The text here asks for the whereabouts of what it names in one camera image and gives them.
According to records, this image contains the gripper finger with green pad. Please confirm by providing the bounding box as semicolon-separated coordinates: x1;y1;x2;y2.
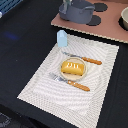
63;0;71;12

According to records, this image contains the large grey pot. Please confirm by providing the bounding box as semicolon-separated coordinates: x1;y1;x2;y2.
66;0;95;24

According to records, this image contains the light blue milk carton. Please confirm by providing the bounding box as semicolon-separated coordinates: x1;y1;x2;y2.
57;30;67;47

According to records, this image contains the orange toy bread loaf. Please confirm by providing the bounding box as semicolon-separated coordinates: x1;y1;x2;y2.
61;61;84;75

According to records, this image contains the beige bowl on stove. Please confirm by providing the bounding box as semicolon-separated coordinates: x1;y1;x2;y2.
121;7;128;30

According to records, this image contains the round wooden plate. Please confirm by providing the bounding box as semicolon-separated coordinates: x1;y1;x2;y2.
60;57;87;81

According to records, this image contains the beige woven placemat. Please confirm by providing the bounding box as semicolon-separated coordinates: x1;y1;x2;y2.
18;34;119;128

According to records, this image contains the knife with orange handle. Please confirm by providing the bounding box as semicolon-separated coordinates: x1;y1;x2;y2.
62;51;102;65

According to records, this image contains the fork with orange handle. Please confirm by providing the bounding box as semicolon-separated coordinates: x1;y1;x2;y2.
49;73;90;91

